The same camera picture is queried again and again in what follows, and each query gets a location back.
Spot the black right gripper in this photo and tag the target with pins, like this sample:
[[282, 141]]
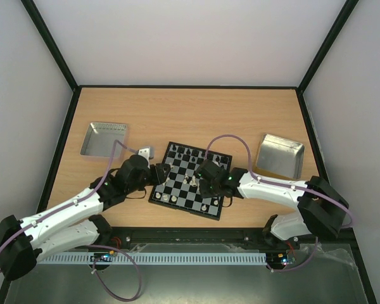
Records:
[[204, 172]]

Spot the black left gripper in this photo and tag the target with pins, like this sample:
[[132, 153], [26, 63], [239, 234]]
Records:
[[158, 177]]

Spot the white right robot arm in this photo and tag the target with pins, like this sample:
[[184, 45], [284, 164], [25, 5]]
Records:
[[319, 209]]

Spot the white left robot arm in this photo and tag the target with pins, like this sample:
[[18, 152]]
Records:
[[75, 222]]

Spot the black silver chess board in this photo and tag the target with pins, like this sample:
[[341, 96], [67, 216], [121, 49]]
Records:
[[181, 153]]

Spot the pink metal tin box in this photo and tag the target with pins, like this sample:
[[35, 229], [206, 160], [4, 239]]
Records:
[[99, 138]]

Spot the yellow metal tin box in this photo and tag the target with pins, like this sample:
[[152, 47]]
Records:
[[279, 157]]

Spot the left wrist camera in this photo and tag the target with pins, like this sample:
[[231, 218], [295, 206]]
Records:
[[148, 152]]

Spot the light blue cable duct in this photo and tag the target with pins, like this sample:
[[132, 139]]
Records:
[[86, 258]]

